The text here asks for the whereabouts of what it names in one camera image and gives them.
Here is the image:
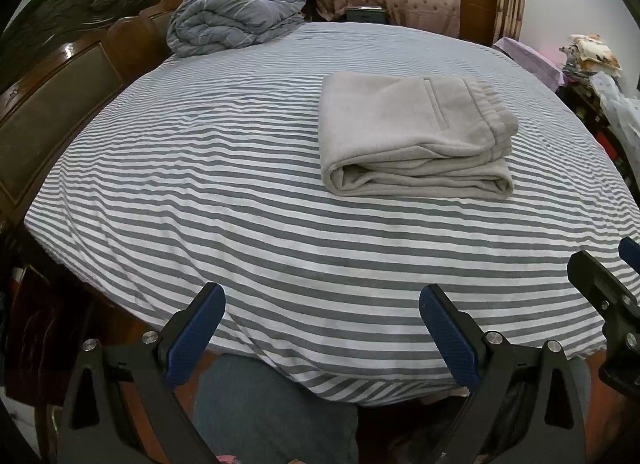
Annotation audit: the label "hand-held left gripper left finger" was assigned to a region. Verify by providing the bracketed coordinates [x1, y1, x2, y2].
[57, 282, 227, 464]

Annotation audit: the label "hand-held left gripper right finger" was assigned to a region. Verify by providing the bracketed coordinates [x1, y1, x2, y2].
[419, 284, 588, 464]

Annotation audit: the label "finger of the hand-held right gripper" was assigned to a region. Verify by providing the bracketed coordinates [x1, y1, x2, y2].
[618, 237, 640, 272]
[567, 250, 640, 317]

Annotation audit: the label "light grey fleece pants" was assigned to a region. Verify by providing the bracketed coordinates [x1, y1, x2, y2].
[318, 71, 519, 201]

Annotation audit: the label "person's grey trouser leg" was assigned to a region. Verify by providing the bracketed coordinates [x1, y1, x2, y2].
[192, 354, 360, 464]

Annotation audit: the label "grey white striped bed sheet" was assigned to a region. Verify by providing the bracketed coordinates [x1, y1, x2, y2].
[22, 21, 640, 407]

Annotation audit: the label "white dotted cloth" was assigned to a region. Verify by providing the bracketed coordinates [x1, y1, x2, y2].
[589, 71, 640, 145]

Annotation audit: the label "dark wooden nightstand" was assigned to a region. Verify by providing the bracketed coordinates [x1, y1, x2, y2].
[0, 264, 68, 397]

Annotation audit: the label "pile of printed cloths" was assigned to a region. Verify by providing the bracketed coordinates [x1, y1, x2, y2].
[557, 34, 623, 81]

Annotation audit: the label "pink folded cloth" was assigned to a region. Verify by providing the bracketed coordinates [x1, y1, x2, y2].
[492, 36, 566, 91]

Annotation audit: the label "grey folded duvet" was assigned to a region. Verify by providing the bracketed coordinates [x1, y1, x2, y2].
[166, 0, 307, 57]

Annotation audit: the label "dark box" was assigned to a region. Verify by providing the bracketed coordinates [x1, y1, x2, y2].
[346, 5, 389, 25]

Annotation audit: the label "carved wooden bed frame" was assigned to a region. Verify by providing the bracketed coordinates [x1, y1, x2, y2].
[0, 0, 223, 395]

